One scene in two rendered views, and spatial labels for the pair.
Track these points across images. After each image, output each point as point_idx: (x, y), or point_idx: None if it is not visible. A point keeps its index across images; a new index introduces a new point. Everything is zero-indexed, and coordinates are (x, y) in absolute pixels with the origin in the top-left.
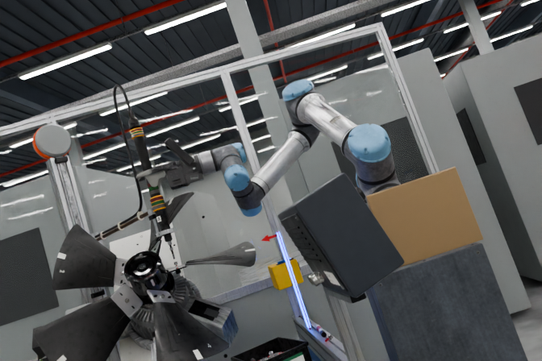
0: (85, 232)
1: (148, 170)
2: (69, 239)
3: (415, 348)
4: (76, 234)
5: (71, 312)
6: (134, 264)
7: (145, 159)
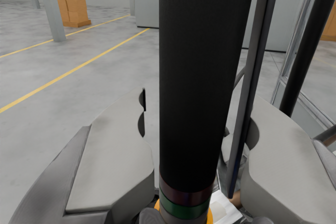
0: (234, 86)
1: (97, 116)
2: (237, 76)
3: None
4: (238, 77)
5: (228, 139)
6: (153, 205)
7: (159, 30)
